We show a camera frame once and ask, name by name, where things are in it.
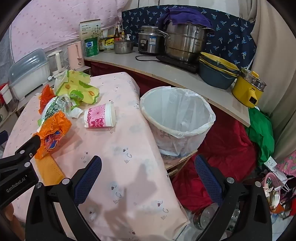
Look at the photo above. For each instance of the red cloth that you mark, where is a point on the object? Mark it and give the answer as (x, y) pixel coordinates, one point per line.
(222, 153)

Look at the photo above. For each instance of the large steel steamer pot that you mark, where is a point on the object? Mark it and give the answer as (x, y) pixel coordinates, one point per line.
(185, 41)

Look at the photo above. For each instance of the clear food container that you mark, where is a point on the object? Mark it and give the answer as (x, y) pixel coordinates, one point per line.
(108, 49)

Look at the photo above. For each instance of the plastic dish box with lid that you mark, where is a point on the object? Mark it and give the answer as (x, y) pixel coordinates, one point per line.
(29, 74)

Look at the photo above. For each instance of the silver rice cooker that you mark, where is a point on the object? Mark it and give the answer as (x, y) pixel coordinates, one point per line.
(149, 41)

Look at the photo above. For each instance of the pink electric kettle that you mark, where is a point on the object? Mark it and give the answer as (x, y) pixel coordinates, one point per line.
(75, 55)

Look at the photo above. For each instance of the orange snack packet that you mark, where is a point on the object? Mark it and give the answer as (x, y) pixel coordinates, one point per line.
(55, 132)

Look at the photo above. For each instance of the white glass kettle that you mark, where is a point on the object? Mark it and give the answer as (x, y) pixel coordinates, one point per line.
(56, 63)

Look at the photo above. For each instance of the pink plastic basket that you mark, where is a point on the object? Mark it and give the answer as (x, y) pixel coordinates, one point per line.
(271, 185)

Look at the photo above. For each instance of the green cloth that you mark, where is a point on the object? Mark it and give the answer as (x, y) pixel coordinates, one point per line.
(261, 132)

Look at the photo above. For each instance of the dark sauce bottle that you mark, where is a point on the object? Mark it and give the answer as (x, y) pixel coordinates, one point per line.
(101, 42)

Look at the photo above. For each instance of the bin with white liner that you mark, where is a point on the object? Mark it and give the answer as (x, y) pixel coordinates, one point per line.
(178, 115)

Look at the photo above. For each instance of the yellow green snack bag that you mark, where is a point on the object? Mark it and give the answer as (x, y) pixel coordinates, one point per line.
(78, 87)

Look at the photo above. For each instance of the curved grey counter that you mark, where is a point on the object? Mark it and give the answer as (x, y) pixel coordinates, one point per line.
(166, 74)

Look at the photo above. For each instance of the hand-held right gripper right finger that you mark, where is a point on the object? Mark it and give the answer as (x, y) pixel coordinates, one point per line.
(208, 180)

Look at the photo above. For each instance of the pineapple print cloth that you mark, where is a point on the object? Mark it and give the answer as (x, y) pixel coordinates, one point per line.
(286, 165)

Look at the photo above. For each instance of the navy floral cloth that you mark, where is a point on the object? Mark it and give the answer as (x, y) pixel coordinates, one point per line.
(231, 39)

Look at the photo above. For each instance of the brown sauce bottle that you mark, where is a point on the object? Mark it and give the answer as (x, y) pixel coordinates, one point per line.
(122, 34)
(117, 32)

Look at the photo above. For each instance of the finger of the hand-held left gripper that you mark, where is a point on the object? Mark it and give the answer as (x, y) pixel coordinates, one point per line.
(33, 143)

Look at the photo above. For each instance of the green tin can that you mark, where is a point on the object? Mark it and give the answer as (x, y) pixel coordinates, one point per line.
(91, 47)

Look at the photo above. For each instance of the wooden stool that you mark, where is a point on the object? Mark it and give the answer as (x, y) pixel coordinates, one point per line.
(178, 162)

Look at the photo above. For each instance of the pink dotted fabric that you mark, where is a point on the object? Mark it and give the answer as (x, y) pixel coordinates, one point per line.
(57, 25)

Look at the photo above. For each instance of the orange plastic bag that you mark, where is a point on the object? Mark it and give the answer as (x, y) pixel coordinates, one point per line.
(46, 97)

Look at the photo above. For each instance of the purple cloth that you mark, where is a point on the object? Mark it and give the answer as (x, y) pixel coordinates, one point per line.
(185, 15)

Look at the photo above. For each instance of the yellow electric pot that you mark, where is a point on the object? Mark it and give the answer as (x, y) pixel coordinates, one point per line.
(245, 90)

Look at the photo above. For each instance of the small steel lidded pot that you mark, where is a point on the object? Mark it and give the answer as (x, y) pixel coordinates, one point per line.
(123, 47)

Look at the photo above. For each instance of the pink printed tablecloth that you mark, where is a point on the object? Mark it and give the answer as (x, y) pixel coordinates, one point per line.
(129, 148)

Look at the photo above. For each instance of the blue yellow basin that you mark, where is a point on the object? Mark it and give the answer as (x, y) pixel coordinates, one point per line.
(217, 60)
(215, 78)

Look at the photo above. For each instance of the cream carton box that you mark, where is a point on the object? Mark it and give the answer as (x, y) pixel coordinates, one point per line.
(90, 29)

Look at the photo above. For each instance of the white paper tissue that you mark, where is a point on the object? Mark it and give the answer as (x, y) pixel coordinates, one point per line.
(76, 113)

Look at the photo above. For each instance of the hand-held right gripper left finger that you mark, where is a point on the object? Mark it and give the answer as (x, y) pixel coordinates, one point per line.
(89, 178)

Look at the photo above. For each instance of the clear glass jar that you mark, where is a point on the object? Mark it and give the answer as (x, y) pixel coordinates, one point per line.
(205, 217)

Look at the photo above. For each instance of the yellow label jar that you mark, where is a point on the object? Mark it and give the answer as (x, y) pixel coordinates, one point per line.
(109, 41)

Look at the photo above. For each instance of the beige curtain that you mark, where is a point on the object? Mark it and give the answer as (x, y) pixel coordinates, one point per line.
(272, 58)

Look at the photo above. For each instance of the pink paper cup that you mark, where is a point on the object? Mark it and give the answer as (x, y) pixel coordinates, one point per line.
(99, 115)

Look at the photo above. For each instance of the green white wrapper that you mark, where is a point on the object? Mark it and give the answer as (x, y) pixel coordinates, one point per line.
(54, 107)

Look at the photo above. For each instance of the black induction cooker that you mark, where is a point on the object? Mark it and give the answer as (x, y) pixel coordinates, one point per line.
(182, 63)

